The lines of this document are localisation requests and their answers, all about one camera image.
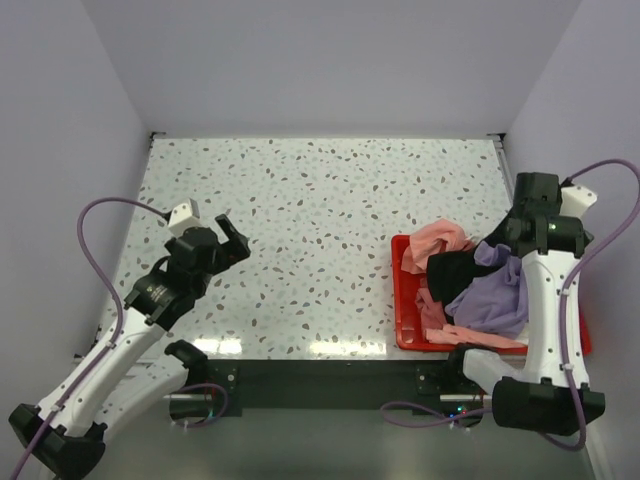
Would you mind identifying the purple t shirt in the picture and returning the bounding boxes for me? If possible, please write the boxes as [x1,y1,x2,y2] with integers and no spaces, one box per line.
[444,241,528,340]

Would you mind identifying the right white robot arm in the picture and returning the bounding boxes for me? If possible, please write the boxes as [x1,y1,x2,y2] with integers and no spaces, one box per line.
[445,173,605,437]

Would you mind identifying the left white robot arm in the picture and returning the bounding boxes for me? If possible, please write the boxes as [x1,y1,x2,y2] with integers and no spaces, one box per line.
[9,214,250,479]

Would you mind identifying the pink t shirt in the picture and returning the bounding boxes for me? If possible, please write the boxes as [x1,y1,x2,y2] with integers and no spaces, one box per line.
[401,219,475,275]

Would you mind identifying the black t shirt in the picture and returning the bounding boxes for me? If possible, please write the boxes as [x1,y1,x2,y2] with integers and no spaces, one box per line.
[426,241,511,307]

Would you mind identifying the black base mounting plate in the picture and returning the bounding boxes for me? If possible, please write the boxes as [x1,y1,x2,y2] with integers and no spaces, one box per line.
[169,360,491,421]

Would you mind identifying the red plastic bin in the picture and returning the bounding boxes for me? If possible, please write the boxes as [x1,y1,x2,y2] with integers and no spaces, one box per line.
[390,234,594,357]

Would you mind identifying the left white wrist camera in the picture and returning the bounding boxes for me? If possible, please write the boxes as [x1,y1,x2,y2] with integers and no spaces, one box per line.
[167,198,202,237]

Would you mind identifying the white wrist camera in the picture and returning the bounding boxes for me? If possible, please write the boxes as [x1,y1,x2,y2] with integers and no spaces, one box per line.
[560,185,598,219]
[167,198,202,237]

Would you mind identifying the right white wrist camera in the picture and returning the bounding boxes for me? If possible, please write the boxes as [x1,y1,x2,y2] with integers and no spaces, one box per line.
[560,185,598,219]

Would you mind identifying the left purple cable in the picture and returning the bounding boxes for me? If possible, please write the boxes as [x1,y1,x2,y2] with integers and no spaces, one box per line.
[9,197,169,480]

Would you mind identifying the purple cable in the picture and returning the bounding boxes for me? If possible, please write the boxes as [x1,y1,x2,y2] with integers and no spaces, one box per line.
[9,197,169,480]
[380,158,640,452]

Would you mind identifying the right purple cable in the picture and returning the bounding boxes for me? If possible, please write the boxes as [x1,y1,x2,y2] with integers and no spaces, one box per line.
[380,158,640,452]

